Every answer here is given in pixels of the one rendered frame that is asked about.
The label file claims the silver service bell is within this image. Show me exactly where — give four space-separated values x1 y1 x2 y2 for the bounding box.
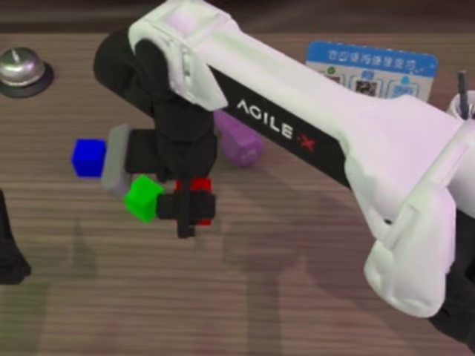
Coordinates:
0 47 55 99

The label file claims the dark pen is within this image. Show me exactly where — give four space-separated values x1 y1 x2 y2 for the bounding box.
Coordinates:
457 70 469 119

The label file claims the blue and white sign card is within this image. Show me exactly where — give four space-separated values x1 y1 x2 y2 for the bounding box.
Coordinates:
305 39 439 102

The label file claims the white cup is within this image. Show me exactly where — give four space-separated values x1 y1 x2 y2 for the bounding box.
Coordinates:
446 90 475 121

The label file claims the black bulky object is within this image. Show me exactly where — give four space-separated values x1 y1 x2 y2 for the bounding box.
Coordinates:
0 188 32 286

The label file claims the green cube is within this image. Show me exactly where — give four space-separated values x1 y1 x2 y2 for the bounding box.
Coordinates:
123 174 166 225

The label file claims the red cube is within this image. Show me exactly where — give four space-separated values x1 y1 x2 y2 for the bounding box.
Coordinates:
175 177 214 227

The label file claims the grey and black wrist camera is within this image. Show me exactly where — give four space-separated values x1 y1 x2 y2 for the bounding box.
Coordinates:
99 124 158 198

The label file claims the blue cube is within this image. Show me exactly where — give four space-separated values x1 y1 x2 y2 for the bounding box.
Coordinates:
71 138 108 179

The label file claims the purple block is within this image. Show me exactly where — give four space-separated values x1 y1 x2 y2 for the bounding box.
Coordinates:
213 108 265 168

